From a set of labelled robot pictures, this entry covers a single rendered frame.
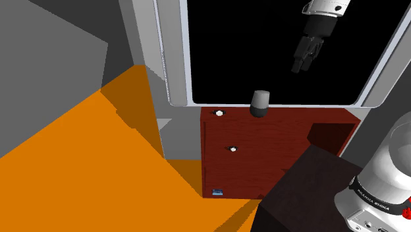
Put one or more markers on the dark robot stand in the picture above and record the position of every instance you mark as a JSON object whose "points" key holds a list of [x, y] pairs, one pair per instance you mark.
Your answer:
{"points": [[305, 192]]}

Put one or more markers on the small blue card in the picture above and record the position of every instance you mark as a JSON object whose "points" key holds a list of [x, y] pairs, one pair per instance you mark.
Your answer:
{"points": [[217, 192]]}

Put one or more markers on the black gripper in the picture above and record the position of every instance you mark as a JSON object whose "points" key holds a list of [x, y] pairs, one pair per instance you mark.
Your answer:
{"points": [[319, 27]]}

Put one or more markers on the grey cylindrical smart speaker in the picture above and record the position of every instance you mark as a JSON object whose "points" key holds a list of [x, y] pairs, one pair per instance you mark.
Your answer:
{"points": [[259, 104]]}

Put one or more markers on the red-brown wooden cabinet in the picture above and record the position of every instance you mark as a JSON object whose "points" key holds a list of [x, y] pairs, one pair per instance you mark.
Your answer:
{"points": [[257, 160]]}

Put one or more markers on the white-faced wrist watch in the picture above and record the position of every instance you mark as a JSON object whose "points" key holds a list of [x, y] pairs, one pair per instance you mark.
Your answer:
{"points": [[219, 113], [232, 148]]}

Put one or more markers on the white-framed dark window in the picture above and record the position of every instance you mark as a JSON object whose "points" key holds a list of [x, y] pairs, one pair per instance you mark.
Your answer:
{"points": [[175, 64]]}

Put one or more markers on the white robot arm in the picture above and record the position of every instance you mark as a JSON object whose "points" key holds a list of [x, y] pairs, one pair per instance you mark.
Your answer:
{"points": [[379, 180]]}

